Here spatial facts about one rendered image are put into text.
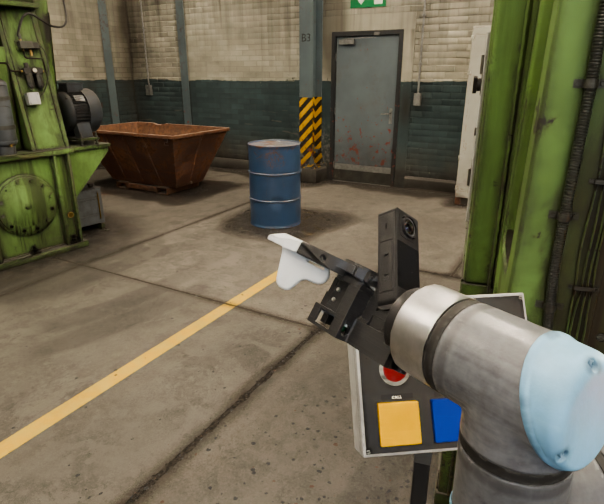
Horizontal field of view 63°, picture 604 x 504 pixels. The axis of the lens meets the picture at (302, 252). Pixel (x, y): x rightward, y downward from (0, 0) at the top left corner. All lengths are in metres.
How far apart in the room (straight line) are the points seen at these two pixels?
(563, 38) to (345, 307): 0.78
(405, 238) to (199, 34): 8.68
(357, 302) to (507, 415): 0.19
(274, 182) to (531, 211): 4.26
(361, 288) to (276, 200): 4.81
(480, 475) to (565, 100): 0.84
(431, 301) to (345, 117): 7.30
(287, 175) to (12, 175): 2.52
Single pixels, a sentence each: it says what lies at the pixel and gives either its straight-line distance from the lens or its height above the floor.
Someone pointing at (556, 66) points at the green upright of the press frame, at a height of 1.61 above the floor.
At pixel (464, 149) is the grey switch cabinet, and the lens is 6.54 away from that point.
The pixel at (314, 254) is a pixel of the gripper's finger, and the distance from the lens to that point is 0.54.
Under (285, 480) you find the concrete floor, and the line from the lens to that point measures 2.28.
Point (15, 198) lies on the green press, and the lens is 4.91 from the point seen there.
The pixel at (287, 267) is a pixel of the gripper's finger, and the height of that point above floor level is 1.39.
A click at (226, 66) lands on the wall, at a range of 8.79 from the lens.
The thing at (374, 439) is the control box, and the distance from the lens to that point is 0.96.
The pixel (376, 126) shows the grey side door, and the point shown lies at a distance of 7.54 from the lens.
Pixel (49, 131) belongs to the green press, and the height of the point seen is 1.10.
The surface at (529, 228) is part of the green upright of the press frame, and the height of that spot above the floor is 1.28.
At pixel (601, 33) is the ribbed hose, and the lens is 1.13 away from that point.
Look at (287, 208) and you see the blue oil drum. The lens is 5.36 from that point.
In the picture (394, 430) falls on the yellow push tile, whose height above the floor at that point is 1.00.
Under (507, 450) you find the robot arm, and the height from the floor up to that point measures 1.34.
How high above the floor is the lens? 1.60
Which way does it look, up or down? 20 degrees down
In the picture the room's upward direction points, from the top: straight up
